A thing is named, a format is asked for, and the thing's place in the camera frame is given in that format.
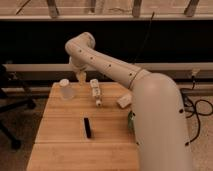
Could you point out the black office chair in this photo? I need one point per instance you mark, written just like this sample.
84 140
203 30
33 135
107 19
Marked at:
5 76

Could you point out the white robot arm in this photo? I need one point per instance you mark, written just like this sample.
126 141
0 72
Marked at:
160 124

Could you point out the green ceramic bowl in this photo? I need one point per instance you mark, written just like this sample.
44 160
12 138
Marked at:
131 121

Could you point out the white tube with cap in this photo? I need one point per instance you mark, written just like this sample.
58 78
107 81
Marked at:
96 91

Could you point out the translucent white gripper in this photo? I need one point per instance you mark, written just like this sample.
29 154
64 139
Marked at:
81 77

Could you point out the translucent white cup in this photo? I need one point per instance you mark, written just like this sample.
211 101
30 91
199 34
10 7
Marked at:
66 89

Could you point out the black rectangular block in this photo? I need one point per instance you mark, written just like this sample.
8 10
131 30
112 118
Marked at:
87 127

